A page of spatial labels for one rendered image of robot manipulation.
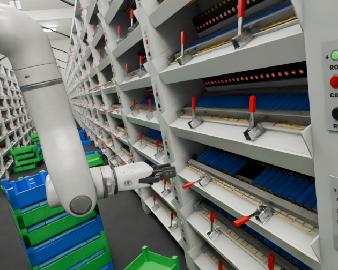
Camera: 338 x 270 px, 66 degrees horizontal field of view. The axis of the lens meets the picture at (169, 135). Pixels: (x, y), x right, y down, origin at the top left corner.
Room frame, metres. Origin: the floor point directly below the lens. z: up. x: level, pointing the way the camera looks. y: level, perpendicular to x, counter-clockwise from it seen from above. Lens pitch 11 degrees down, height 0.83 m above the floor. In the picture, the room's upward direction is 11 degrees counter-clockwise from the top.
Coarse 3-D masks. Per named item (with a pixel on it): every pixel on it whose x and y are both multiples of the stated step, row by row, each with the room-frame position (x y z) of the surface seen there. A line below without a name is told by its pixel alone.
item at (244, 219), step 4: (256, 212) 0.54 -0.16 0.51; (260, 212) 0.54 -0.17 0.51; (244, 216) 0.53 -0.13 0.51; (248, 216) 0.53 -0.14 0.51; (252, 216) 0.53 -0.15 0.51; (236, 220) 0.52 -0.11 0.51; (240, 220) 0.52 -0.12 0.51; (244, 220) 0.52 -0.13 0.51; (248, 220) 0.52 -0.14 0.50; (236, 224) 0.51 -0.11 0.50; (240, 224) 0.51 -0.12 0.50
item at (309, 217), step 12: (192, 168) 0.90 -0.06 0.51; (204, 168) 0.83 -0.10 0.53; (228, 180) 0.70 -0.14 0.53; (252, 192) 0.61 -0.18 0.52; (264, 192) 0.58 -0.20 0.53; (276, 204) 0.53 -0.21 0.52; (288, 204) 0.51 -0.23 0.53; (300, 216) 0.47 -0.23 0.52; (312, 216) 0.45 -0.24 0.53; (300, 228) 0.46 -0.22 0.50; (312, 228) 0.44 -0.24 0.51
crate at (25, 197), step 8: (32, 176) 1.12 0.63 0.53; (40, 176) 1.14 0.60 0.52; (8, 184) 1.05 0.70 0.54; (24, 184) 1.10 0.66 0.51; (40, 184) 1.13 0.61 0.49; (8, 192) 0.89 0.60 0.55; (24, 192) 0.92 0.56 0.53; (32, 192) 0.94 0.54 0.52; (40, 192) 0.95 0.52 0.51; (8, 200) 1.00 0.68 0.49; (16, 200) 0.90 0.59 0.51; (24, 200) 0.92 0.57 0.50; (32, 200) 0.93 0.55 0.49; (16, 208) 0.90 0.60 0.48
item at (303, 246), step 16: (176, 160) 0.95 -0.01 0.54; (192, 176) 0.88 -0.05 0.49; (240, 176) 0.73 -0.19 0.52; (208, 192) 0.74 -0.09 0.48; (224, 192) 0.70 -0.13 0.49; (224, 208) 0.69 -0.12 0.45; (240, 208) 0.61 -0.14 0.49; (256, 208) 0.58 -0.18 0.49; (256, 224) 0.54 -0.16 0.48; (272, 224) 0.51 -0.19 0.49; (288, 224) 0.49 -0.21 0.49; (272, 240) 0.51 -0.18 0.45; (288, 240) 0.46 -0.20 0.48; (304, 240) 0.44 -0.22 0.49; (304, 256) 0.42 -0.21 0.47; (320, 256) 0.39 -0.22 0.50
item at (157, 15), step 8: (144, 0) 0.95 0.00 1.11; (152, 0) 0.96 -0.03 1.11; (160, 0) 0.95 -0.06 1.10; (168, 0) 0.79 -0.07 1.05; (176, 0) 0.76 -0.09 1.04; (184, 0) 0.73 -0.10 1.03; (192, 0) 0.91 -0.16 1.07; (144, 8) 0.95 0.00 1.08; (152, 8) 0.96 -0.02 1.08; (160, 8) 0.85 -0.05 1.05; (168, 8) 0.81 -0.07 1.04; (176, 8) 0.78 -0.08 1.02; (152, 16) 0.92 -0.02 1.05; (160, 16) 0.88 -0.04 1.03; (168, 16) 0.84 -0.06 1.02; (152, 24) 0.96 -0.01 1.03
